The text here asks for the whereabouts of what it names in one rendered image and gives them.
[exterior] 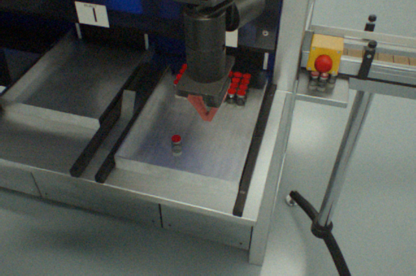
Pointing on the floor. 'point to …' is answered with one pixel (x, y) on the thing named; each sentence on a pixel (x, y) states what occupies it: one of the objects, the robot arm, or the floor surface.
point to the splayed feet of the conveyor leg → (295, 198)
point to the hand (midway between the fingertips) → (207, 116)
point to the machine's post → (291, 13)
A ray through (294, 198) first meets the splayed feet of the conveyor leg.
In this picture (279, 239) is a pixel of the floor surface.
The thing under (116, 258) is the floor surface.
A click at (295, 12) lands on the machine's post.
